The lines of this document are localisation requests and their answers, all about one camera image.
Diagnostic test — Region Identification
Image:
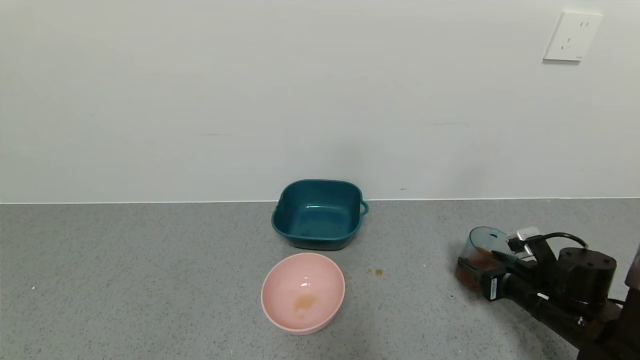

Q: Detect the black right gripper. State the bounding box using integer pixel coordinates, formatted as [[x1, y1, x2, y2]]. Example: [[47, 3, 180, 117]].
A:
[[457, 249, 544, 314]]

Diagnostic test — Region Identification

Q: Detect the clear blue ribbed cup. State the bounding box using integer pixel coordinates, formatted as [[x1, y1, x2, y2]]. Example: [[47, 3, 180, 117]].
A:
[[456, 226, 511, 291]]

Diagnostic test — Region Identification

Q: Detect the pink plastic bowl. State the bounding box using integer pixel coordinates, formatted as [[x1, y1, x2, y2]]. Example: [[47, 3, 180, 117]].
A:
[[261, 252, 346, 335]]

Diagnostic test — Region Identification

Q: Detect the teal square plastic basin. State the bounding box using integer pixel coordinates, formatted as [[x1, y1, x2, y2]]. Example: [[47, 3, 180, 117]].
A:
[[271, 179, 370, 251]]

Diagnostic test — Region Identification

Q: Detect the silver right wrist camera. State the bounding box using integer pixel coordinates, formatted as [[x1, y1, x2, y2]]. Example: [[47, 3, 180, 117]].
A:
[[506, 226, 560, 281]]

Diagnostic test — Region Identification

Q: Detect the black camera cable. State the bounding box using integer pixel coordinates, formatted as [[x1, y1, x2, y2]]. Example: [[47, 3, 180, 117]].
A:
[[537, 232, 590, 249]]

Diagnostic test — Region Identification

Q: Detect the white wall socket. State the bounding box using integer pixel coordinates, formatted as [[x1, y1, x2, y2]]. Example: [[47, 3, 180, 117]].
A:
[[543, 11, 604, 62]]

